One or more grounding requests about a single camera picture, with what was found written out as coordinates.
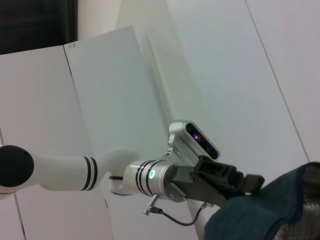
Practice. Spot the dark background curtain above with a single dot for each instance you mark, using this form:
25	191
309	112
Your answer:
32	22

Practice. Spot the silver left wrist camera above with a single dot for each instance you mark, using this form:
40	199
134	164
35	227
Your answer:
197	140

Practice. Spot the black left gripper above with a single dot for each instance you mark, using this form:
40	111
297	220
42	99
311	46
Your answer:
210	182

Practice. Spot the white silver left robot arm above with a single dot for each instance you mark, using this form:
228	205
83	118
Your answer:
62	172

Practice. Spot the dark teal insulated lunch bag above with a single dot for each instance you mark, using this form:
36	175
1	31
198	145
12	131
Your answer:
262	212

